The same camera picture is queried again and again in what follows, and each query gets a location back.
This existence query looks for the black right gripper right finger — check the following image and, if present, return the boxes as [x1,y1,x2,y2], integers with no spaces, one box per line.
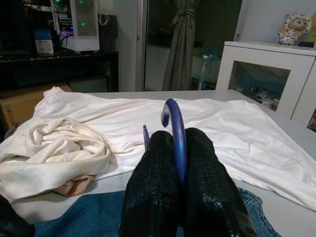
[176,127,259,237]

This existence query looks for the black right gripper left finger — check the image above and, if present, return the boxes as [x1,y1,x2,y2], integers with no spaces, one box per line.
[119,130,185,237]

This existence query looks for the purple plastic hanger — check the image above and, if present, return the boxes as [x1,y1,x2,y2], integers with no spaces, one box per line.
[142,98,189,191]

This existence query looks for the blue denim jeans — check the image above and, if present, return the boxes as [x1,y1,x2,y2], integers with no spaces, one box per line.
[33,186,283,237]

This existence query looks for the cream garment with plaid trim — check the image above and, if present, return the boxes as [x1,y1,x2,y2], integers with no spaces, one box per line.
[0,117,117,201]

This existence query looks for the large white t-shirt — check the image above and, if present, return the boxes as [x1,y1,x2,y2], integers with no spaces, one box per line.
[0,87,316,212]

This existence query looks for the grey curtain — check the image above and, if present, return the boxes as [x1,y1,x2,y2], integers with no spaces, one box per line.
[161,0,199,91]

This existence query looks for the white glass door cabinet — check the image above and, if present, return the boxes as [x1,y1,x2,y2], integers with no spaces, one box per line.
[215,40,316,130]

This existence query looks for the black desk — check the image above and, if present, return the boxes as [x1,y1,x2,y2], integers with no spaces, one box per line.
[0,50,120,93]

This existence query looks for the black paper bag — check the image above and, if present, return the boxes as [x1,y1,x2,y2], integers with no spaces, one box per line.
[98,13,119,52]

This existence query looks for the large plain cardboard box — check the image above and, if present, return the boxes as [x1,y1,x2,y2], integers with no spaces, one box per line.
[0,83,73,140]

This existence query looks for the white computer case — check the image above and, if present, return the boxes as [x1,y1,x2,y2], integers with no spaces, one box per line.
[50,0,101,54]

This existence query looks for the spotted white plush toy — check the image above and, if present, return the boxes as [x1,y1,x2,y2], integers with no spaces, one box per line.
[277,12,313,46]

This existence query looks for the blue white carton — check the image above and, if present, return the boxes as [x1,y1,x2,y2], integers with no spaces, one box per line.
[34,28,55,56]

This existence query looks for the silver sliding door frame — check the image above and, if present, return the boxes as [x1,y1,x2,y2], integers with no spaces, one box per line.
[135,0,149,92]

